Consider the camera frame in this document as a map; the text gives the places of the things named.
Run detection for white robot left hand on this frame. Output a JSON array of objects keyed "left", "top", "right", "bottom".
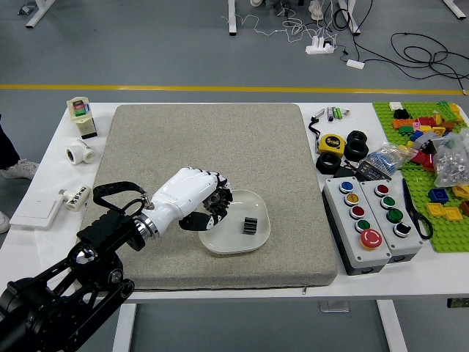
[{"left": 146, "top": 166, "right": 234, "bottom": 235}]

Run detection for big black gear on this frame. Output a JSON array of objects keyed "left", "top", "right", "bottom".
[{"left": 203, "top": 193, "right": 232, "bottom": 217}]

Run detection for small black gear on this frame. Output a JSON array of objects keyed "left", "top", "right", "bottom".
[{"left": 240, "top": 216, "right": 259, "bottom": 235}]

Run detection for five-button grey control box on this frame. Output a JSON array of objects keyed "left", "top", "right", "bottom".
[{"left": 321, "top": 177, "right": 392, "bottom": 276}]

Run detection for four-button grey control box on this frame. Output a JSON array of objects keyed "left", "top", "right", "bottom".
[{"left": 359, "top": 178, "right": 424, "bottom": 264}]

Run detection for grey-brown mat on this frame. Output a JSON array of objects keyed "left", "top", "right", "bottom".
[{"left": 68, "top": 103, "right": 339, "bottom": 294}]

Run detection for white square plate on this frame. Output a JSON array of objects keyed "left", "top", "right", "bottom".
[{"left": 197, "top": 188, "right": 271, "bottom": 254}]

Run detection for white pipe with writing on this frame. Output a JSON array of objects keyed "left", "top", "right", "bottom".
[{"left": 58, "top": 183, "right": 92, "bottom": 210}]

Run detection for white table leg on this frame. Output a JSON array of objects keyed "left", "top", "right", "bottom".
[
  {"left": 111, "top": 303, "right": 138, "bottom": 352},
  {"left": 377, "top": 300, "right": 408, "bottom": 352}
]

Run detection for white flat board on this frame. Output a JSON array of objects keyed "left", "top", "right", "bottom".
[{"left": 10, "top": 192, "right": 64, "bottom": 231}]

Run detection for yellow tape measure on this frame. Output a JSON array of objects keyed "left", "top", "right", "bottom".
[{"left": 317, "top": 133, "right": 347, "bottom": 156}]

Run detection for black flat pouch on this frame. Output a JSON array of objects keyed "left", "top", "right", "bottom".
[{"left": 333, "top": 164, "right": 362, "bottom": 180}]

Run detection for person's leg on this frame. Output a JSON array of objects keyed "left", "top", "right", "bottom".
[{"left": 0, "top": 114, "right": 21, "bottom": 172}]

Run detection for white desk leg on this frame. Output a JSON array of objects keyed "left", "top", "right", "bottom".
[
  {"left": 337, "top": 0, "right": 362, "bottom": 36},
  {"left": 442, "top": 0, "right": 468, "bottom": 20},
  {"left": 25, "top": 0, "right": 56, "bottom": 29},
  {"left": 227, "top": 0, "right": 241, "bottom": 36}
]

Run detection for black flat device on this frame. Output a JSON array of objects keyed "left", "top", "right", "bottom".
[{"left": 357, "top": 161, "right": 392, "bottom": 183}]

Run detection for white power strip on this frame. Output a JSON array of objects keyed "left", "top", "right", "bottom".
[{"left": 306, "top": 35, "right": 336, "bottom": 55}]

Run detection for clear bag of blue parts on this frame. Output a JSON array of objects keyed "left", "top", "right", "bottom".
[{"left": 361, "top": 142, "right": 418, "bottom": 175}]

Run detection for black scissors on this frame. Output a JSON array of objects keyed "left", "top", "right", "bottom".
[{"left": 402, "top": 178, "right": 435, "bottom": 241}]

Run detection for big red toy brick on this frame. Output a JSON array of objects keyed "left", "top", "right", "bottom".
[{"left": 412, "top": 150, "right": 435, "bottom": 169}]

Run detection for blue square toy brick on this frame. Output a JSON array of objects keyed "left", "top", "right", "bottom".
[{"left": 428, "top": 188, "right": 450, "bottom": 204}]

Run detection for green brick baseplate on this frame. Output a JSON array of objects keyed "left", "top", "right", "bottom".
[{"left": 372, "top": 100, "right": 469, "bottom": 254}]

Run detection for clear bag of metal nuts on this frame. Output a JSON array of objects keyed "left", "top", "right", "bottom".
[{"left": 432, "top": 128, "right": 469, "bottom": 188}]

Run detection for long green toy brick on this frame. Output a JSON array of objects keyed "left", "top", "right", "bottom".
[{"left": 435, "top": 100, "right": 459, "bottom": 122}]

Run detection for beige switch box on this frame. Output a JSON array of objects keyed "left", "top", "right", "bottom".
[{"left": 66, "top": 96, "right": 98, "bottom": 140}]

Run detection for grey table bracket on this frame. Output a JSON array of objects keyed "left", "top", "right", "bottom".
[{"left": 318, "top": 300, "right": 351, "bottom": 314}]

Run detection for white floor cables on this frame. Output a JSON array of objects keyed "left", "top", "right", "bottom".
[{"left": 221, "top": 0, "right": 340, "bottom": 44}]

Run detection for black floor cables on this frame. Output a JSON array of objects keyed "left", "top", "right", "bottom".
[{"left": 331, "top": 7, "right": 469, "bottom": 92}]

